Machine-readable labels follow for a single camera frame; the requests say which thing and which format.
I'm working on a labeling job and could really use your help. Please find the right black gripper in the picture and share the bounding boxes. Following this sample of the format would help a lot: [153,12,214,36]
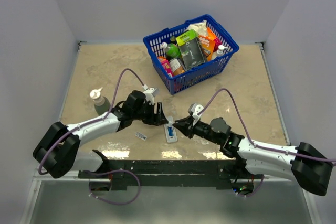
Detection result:
[173,115,222,145]

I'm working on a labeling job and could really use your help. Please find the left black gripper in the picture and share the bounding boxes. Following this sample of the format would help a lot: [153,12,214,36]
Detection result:
[132,100,167,125]

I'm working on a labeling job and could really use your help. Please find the blue battery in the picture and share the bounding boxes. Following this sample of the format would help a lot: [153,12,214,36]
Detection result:
[167,126,175,138]

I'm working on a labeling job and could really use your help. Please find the white remote control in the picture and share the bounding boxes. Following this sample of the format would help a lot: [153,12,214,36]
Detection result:
[164,116,178,144]

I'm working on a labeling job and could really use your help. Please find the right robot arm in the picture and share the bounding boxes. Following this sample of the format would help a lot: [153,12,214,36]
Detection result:
[173,116,333,196]

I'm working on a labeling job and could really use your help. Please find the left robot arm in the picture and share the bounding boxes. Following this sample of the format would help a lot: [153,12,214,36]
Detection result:
[33,88,168,178]

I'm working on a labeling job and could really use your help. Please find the brown labelled jar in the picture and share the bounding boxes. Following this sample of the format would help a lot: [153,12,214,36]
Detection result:
[169,58,185,76]

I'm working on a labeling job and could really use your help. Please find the pink box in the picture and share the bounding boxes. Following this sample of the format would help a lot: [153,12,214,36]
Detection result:
[157,56,174,78]

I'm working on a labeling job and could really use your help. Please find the blue plastic shopping basket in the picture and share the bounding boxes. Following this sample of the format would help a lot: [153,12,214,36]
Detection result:
[143,14,239,94]

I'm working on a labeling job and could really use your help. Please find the dark green sauce bottle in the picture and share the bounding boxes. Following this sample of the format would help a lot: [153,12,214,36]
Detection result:
[89,87,110,115]

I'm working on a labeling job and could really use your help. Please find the green grey razor box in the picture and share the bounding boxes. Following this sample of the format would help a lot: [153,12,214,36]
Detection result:
[176,30,206,70]

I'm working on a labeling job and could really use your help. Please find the white pump bottle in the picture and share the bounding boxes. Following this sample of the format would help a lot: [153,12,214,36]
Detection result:
[211,45,228,60]

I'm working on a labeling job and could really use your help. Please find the dark small bottle cap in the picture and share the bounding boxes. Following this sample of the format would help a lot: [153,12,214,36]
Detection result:
[170,36,176,44]

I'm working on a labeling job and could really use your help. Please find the orange razor pack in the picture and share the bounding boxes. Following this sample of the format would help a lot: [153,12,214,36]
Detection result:
[198,27,217,61]

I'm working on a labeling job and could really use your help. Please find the beige paper bag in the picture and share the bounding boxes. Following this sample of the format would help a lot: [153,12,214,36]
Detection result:
[187,20,208,37]

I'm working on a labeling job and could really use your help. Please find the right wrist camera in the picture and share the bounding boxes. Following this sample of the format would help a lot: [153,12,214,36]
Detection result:
[188,103,204,126]

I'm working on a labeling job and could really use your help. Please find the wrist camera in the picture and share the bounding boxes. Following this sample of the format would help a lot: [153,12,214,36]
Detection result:
[188,103,204,126]
[142,84,159,105]

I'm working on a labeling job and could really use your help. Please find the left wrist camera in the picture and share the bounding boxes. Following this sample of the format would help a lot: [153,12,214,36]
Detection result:
[142,84,159,105]

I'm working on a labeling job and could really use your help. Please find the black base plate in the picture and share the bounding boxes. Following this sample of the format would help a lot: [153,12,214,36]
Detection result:
[78,159,261,190]

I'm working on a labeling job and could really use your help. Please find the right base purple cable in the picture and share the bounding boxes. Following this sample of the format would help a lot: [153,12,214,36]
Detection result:
[235,174,265,198]

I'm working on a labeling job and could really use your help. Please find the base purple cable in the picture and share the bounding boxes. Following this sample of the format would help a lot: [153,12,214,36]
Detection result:
[235,174,265,198]
[83,168,142,205]

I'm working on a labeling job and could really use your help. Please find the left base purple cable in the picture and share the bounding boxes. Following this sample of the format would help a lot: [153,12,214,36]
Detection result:
[83,168,142,205]

